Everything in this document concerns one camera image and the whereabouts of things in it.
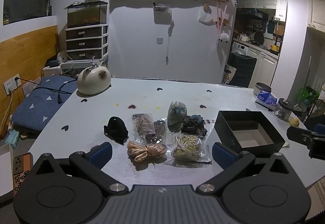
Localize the cream cat-shaped ceramic pot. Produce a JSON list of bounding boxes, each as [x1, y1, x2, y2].
[[77, 62, 112, 96]]

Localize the white plush sheep toy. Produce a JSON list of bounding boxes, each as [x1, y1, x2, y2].
[[218, 32, 230, 43]]

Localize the glass fish tank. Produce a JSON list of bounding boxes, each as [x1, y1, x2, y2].
[[67, 1, 108, 28]]

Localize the wall power socket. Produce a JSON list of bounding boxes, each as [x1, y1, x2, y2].
[[3, 74, 22, 95]]

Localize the black soft pouch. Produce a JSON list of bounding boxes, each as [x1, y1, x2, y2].
[[104, 117, 128, 145]]

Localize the bagged brown hair ties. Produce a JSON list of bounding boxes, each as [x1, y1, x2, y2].
[[132, 113, 156, 138]]

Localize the blue white knitted pouch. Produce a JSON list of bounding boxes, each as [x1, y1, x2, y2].
[[167, 101, 187, 125]]

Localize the navy triangle-pattern cushion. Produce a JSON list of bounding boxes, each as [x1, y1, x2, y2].
[[11, 75, 77, 138]]

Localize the black power cable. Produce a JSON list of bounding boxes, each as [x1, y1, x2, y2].
[[19, 76, 78, 105]]

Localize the bagged cream hair ties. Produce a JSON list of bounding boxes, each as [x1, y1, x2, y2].
[[170, 133, 207, 162]]

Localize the glass jar black lid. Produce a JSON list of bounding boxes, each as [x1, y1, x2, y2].
[[274, 98, 294, 122]]

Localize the round metal tin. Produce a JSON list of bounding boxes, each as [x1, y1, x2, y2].
[[253, 82, 272, 96]]

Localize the black trash bin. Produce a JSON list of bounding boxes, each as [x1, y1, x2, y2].
[[227, 52, 257, 87]]

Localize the dark blue crochet scrunchie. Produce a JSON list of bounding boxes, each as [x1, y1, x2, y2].
[[181, 115, 207, 139]]

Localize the white washing machine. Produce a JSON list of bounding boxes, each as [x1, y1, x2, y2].
[[231, 41, 249, 55]]

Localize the bagged dark hair ties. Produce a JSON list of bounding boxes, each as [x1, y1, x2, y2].
[[144, 119, 167, 145]]

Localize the black storage box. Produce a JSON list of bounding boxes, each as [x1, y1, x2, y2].
[[214, 111, 285, 158]]

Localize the yellow lemon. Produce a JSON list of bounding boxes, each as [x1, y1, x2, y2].
[[289, 117, 300, 127]]

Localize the blue tissue pack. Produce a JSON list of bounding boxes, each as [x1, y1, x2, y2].
[[256, 90, 278, 111]]

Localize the white drawer cabinet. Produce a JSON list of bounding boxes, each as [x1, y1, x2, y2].
[[66, 24, 108, 61]]

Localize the peach satin bow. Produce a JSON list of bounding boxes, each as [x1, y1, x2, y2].
[[127, 141, 166, 162]]

